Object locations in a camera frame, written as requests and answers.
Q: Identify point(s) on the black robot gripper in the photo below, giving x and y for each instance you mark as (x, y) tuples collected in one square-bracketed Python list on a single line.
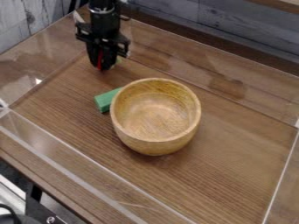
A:
[(104, 36)]

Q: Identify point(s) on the red plush tomato toy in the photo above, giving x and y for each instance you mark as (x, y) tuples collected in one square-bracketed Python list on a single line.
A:
[(100, 61)]

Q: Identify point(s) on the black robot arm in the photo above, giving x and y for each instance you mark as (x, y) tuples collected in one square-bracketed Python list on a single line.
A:
[(104, 5)]

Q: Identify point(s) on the green rectangular block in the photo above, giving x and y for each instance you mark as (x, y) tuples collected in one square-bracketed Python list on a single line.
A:
[(104, 99)]

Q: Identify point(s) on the round wooden bowl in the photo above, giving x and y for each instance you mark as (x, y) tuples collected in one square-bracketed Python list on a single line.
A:
[(155, 113)]

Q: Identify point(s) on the clear acrylic tray walls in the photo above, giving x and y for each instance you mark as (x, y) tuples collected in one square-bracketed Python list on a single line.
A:
[(235, 174)]

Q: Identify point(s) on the clear acrylic corner bracket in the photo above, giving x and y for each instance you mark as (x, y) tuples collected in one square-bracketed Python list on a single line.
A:
[(79, 17)]

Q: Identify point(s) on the black metal table frame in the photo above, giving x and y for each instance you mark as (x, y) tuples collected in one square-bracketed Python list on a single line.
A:
[(25, 204)]

